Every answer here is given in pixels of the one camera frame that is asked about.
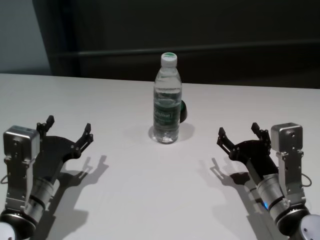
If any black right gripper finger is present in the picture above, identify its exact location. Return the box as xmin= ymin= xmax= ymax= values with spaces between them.
xmin=251 ymin=122 xmax=272 ymax=151
xmin=216 ymin=127 xmax=240 ymax=158

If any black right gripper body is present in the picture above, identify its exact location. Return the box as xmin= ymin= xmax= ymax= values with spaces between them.
xmin=229 ymin=139 xmax=280 ymax=182

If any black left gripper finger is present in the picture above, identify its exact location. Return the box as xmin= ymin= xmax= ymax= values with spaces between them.
xmin=71 ymin=123 xmax=95 ymax=156
xmin=36 ymin=115 xmax=55 ymax=140

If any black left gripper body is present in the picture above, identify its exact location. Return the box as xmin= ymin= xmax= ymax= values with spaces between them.
xmin=32 ymin=134 xmax=81 ymax=183

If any clear water bottle green label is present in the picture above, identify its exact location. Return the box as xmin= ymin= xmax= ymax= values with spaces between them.
xmin=152 ymin=51 xmax=183 ymax=145

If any green YES button black base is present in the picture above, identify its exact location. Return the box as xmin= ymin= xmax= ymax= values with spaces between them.
xmin=178 ymin=99 xmax=188 ymax=124

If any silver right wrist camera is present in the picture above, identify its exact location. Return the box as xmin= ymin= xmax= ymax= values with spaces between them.
xmin=270 ymin=122 xmax=307 ymax=201

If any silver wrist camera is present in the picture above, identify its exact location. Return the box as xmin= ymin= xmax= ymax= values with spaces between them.
xmin=270 ymin=122 xmax=307 ymax=201
xmin=2 ymin=124 xmax=41 ymax=211

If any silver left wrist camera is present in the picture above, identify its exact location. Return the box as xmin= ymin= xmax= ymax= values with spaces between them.
xmin=2 ymin=124 xmax=41 ymax=211

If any thin right wrist cable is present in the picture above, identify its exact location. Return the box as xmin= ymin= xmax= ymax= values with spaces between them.
xmin=301 ymin=173 xmax=313 ymax=188

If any dark vertical frame post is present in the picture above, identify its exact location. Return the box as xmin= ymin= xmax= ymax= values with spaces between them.
xmin=31 ymin=0 xmax=83 ymax=77

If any thin grey horizontal rail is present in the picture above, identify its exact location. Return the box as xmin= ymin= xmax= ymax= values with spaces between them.
xmin=57 ymin=47 xmax=320 ymax=58

